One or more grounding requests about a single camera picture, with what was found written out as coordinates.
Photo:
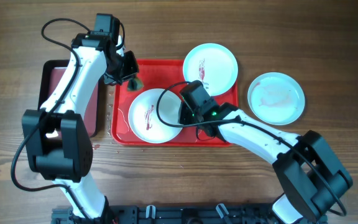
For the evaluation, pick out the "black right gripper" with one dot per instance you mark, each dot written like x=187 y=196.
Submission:
x=183 y=118

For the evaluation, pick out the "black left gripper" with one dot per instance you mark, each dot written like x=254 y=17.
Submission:
x=132 y=70

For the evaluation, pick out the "green cleaning sponge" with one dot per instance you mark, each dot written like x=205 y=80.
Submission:
x=135 y=84

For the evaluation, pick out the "mint plate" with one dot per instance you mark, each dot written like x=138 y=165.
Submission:
x=213 y=65
x=276 y=98
x=148 y=109

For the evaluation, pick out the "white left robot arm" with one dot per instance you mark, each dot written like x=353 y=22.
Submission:
x=55 y=137

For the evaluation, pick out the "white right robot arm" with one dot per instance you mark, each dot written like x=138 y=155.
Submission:
x=312 y=177

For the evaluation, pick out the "red plastic tray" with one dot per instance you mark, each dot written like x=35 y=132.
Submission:
x=154 y=74

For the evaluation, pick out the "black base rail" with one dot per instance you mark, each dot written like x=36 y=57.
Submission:
x=244 y=214

